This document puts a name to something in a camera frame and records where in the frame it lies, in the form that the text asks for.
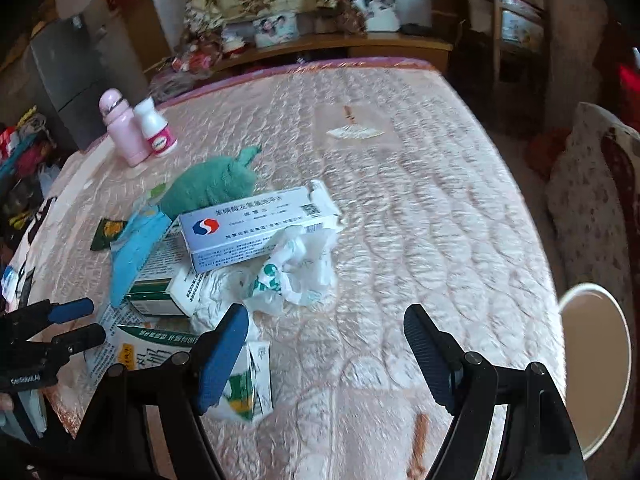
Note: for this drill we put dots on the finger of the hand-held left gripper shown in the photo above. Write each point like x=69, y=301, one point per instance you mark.
x=82, y=338
x=72, y=311

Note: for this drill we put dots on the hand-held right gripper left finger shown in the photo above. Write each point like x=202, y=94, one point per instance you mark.
x=222, y=360

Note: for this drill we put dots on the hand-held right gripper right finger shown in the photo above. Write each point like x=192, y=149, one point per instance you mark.
x=430, y=360

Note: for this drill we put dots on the green and white milk carton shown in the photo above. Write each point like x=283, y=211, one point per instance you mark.
x=150, y=355

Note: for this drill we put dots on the green and white medicine box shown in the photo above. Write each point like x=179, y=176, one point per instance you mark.
x=150, y=296

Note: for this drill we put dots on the white plastic bag green print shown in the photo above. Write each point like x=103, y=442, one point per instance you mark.
x=295, y=270

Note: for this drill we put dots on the white round bucket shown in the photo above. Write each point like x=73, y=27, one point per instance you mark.
x=595, y=350

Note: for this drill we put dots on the person's left hand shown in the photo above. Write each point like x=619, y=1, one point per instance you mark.
x=30, y=415

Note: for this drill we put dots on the white printed medicine box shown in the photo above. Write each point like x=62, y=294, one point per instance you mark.
x=186, y=292

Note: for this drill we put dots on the blue packet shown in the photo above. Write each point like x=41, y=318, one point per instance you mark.
x=135, y=255

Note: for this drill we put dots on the dark green small packet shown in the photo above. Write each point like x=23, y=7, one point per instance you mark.
x=107, y=234

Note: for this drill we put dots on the blue and white medicine box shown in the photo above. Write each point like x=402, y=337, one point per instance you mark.
x=240, y=235

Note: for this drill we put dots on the pink quilted mattress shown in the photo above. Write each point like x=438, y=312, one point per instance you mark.
x=400, y=210

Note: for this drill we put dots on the pile of colourful clutter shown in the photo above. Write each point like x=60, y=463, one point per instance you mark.
x=25, y=160

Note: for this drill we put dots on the green knitted cloth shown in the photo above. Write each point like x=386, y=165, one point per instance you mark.
x=210, y=185

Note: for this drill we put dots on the white bottle pink label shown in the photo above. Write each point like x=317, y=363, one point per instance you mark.
x=157, y=135

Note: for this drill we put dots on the floral covered sofa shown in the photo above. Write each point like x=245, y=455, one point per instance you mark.
x=585, y=200

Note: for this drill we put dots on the grey refrigerator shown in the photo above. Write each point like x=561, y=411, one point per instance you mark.
x=70, y=75

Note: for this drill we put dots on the red floral bag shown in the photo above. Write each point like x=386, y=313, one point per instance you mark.
x=195, y=57

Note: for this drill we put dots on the wooden headboard shelf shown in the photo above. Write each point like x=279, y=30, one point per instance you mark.
x=390, y=42

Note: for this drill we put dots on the small black object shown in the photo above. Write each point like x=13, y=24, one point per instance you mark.
x=415, y=29

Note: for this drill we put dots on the dark wooden rack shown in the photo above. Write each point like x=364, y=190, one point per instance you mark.
x=495, y=35

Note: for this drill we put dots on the framed photo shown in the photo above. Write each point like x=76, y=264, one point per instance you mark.
x=275, y=30

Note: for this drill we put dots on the bright red bag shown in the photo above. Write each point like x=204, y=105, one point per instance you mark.
x=630, y=85

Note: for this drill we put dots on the white printed bag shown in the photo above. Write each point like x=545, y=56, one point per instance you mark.
x=377, y=15

